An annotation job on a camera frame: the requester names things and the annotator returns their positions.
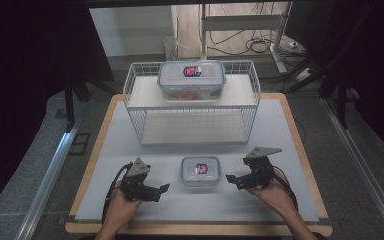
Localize hand-held gripper cable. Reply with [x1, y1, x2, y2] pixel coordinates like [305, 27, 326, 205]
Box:
[272, 165, 300, 213]
[101, 162, 134, 225]

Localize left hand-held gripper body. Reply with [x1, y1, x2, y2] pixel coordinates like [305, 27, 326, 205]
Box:
[119, 157, 155, 202]

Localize person's right hand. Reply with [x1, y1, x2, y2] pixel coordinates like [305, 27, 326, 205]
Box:
[245, 167, 297, 216]

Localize pale blue table mat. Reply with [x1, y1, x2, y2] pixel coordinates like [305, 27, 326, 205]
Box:
[74, 98, 320, 224]

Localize large clear food container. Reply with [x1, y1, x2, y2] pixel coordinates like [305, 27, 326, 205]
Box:
[156, 59, 228, 102]

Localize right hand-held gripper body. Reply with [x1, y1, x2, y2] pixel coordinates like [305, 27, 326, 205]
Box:
[241, 146, 284, 190]

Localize white power strip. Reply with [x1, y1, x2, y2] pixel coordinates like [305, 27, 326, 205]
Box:
[294, 67, 314, 83]

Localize dark floor plate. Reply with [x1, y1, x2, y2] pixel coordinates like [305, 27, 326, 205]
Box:
[67, 132, 91, 157]

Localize aluminium rail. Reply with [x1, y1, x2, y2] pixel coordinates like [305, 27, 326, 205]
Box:
[14, 128, 80, 240]
[322, 97, 384, 240]

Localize white desk frame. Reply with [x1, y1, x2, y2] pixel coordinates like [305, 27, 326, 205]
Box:
[198, 2, 290, 75]

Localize small clear food container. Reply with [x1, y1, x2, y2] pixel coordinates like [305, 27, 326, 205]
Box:
[180, 155, 222, 193]

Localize white wire shelf rack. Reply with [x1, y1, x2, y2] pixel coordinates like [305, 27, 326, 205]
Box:
[122, 59, 262, 147]

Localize black stand legs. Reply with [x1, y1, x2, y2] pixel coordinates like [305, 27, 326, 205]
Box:
[62, 77, 118, 134]
[279, 56, 359, 130]

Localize person's left hand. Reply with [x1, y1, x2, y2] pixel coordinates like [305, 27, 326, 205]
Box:
[107, 186, 145, 229]

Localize black floor cables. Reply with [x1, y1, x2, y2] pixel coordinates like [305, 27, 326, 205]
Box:
[208, 2, 306, 58]

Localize clear plastic holder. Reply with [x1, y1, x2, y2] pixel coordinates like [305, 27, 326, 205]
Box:
[162, 35, 188, 62]

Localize left hand-held gripper cable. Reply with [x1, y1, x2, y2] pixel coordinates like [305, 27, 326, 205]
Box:
[101, 162, 134, 225]

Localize black curtain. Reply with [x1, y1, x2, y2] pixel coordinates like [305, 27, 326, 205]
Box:
[0, 0, 116, 223]
[283, 0, 384, 164]

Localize right hand-held gripper cable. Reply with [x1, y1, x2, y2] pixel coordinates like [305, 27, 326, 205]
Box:
[272, 165, 300, 213]

